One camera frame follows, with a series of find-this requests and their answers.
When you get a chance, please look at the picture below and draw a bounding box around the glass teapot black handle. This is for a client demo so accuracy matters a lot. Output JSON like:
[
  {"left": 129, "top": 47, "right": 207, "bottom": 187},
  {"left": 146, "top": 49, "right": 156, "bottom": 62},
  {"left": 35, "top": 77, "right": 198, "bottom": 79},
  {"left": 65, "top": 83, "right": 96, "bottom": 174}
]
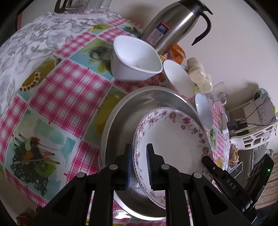
[{"left": 54, "top": 0, "right": 86, "bottom": 14}]

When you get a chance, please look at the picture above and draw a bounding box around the clear drinking glass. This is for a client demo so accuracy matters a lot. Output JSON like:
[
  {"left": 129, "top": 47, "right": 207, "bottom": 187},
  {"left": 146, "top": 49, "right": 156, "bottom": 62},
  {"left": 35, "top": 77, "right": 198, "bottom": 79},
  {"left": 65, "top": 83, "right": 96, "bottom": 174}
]
[{"left": 84, "top": 0, "right": 112, "bottom": 14}]

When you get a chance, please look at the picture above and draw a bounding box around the white square bowl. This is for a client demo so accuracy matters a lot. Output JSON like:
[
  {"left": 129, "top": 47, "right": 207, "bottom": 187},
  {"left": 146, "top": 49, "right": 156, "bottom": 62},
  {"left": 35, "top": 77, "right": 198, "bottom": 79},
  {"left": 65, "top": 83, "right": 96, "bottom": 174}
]
[{"left": 110, "top": 35, "right": 163, "bottom": 83}]

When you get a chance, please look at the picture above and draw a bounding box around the floral rimmed white plate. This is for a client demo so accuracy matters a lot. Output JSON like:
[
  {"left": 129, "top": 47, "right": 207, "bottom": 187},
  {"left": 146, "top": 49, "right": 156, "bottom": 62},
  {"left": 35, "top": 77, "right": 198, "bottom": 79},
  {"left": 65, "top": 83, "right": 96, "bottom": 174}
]
[{"left": 133, "top": 107, "right": 212, "bottom": 209}]

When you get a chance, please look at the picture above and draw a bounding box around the bag of white buns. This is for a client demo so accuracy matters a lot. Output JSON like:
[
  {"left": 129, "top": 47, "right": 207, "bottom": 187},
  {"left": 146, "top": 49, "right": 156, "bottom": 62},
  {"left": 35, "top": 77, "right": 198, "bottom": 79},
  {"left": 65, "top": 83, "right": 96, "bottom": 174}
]
[{"left": 187, "top": 57, "right": 213, "bottom": 93}]

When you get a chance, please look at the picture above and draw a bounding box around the black cable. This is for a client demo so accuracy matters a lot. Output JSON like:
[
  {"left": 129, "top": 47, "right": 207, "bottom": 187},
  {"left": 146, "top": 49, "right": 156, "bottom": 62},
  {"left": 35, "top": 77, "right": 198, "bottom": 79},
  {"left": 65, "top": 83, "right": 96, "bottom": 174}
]
[{"left": 236, "top": 95, "right": 278, "bottom": 128}]

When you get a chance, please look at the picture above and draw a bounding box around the clear glass mug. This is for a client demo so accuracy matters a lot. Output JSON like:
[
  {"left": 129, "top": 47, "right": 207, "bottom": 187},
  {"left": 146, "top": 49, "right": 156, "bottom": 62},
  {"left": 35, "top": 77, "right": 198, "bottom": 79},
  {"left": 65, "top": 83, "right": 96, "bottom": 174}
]
[{"left": 209, "top": 82, "right": 228, "bottom": 106}]

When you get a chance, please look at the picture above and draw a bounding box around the light blue bowl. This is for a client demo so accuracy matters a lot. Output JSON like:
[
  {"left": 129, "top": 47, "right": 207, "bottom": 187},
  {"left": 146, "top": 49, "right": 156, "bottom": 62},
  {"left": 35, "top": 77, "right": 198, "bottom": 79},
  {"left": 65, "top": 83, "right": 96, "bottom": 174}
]
[{"left": 195, "top": 93, "right": 213, "bottom": 130}]

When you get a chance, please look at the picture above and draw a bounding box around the colourful candy roll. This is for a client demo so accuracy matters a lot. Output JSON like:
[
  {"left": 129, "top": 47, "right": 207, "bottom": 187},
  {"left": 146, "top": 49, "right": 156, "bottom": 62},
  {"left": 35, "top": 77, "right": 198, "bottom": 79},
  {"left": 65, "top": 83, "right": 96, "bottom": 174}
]
[{"left": 229, "top": 143, "right": 239, "bottom": 164}]

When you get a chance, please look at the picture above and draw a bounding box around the stainless steel thermos jug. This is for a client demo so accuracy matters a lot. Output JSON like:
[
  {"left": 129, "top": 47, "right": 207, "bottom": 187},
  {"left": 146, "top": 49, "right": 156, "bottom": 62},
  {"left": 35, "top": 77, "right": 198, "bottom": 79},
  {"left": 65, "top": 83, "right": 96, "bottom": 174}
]
[{"left": 139, "top": 0, "right": 213, "bottom": 55}]

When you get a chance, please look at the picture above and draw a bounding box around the orange snack packet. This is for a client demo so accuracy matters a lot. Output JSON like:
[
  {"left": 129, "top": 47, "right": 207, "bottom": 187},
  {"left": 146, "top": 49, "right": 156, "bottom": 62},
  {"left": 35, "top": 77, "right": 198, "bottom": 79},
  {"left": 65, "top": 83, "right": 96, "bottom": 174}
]
[{"left": 170, "top": 44, "right": 186, "bottom": 65}]

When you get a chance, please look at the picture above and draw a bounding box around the pink checkered tablecloth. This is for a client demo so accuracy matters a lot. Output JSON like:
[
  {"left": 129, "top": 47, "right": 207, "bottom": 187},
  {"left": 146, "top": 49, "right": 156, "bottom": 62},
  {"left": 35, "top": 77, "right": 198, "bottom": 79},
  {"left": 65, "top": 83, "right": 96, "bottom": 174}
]
[{"left": 1, "top": 13, "right": 165, "bottom": 207}]

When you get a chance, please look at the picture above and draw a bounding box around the black power adapter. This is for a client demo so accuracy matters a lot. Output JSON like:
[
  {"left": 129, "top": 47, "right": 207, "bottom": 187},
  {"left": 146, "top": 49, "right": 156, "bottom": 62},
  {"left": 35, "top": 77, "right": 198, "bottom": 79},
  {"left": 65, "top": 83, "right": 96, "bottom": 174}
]
[{"left": 227, "top": 120, "right": 248, "bottom": 131}]

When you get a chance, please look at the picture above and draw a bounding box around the stainless steel plate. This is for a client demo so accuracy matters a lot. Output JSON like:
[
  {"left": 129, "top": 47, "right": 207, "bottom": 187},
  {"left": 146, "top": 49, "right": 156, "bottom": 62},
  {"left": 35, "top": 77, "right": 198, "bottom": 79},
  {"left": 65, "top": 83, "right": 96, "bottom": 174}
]
[{"left": 99, "top": 86, "right": 204, "bottom": 221}]

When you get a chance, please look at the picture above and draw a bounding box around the strawberry pattern white bowl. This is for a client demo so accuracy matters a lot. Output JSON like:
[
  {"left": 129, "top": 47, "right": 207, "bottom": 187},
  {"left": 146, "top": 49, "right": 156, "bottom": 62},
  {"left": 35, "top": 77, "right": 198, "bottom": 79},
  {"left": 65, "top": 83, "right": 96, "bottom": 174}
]
[{"left": 163, "top": 60, "right": 195, "bottom": 99}]

